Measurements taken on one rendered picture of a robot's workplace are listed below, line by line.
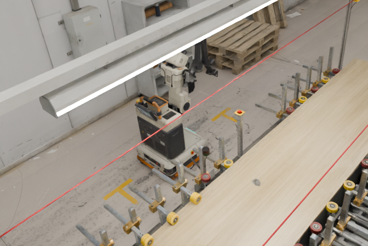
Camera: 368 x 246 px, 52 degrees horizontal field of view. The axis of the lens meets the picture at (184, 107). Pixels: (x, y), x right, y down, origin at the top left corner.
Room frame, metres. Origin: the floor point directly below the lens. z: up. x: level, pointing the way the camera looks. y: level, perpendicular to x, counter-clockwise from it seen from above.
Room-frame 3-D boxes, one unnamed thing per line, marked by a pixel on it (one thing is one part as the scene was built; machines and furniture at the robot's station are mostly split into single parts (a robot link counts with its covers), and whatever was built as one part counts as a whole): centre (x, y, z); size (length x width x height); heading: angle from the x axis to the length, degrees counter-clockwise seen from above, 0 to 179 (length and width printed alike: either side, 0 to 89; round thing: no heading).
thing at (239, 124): (2.70, -0.48, 0.93); 0.05 x 0.05 x 0.45; 42
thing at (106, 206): (1.87, 0.52, 0.95); 0.50 x 0.04 x 0.04; 42
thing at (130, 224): (1.83, 0.47, 0.95); 0.14 x 0.06 x 0.05; 132
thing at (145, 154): (3.34, 0.43, 0.23); 0.41 x 0.02 x 0.08; 41
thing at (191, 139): (3.58, 0.20, 0.16); 0.67 x 0.64 x 0.25; 131
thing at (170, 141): (3.52, 0.27, 0.59); 0.55 x 0.34 x 0.83; 41
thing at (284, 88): (3.20, -1.03, 0.89); 0.04 x 0.04 x 0.48; 42
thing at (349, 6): (4.06, -2.02, 1.20); 0.15 x 0.12 x 1.00; 132
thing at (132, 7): (5.31, 0.22, 0.78); 0.90 x 0.45 x 1.55; 132
